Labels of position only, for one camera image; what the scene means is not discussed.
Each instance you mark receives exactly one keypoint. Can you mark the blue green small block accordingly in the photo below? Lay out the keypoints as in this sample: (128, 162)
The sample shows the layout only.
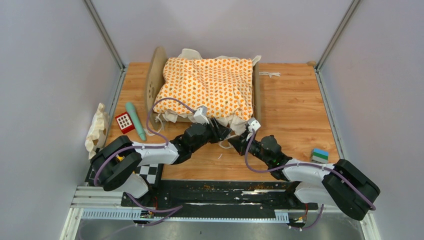
(319, 156)

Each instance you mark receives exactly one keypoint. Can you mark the black white checkerboard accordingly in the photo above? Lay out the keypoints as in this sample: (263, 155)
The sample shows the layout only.
(150, 174)

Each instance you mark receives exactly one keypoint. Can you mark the red window toy block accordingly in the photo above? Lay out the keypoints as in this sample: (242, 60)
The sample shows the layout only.
(124, 122)

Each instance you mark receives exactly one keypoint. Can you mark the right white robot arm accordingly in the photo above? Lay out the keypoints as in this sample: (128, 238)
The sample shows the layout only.
(339, 184)

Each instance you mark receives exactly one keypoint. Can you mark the white duck pillow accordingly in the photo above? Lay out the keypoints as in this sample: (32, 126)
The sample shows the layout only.
(97, 133)

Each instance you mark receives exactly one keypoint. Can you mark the teal cylinder toy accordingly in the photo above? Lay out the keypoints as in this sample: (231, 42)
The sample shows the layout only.
(131, 110)

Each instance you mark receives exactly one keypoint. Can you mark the yellow duck print blanket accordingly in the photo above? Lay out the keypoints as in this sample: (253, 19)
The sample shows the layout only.
(205, 86)

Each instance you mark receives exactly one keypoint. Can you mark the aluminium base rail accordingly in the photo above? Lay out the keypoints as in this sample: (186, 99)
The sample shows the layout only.
(208, 199)

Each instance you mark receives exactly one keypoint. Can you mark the white rope tie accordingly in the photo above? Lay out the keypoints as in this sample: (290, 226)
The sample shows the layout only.
(238, 142)
(269, 74)

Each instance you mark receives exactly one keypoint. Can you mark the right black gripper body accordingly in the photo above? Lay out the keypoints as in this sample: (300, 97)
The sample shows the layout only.
(254, 149)

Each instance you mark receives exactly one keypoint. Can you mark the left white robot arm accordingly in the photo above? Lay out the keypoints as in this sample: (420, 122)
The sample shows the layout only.
(115, 164)

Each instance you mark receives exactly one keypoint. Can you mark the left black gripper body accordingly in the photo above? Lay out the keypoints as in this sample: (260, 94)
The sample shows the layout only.
(211, 136)

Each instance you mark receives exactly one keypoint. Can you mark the wooden pet bed frame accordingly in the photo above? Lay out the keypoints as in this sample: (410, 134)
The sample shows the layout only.
(156, 79)

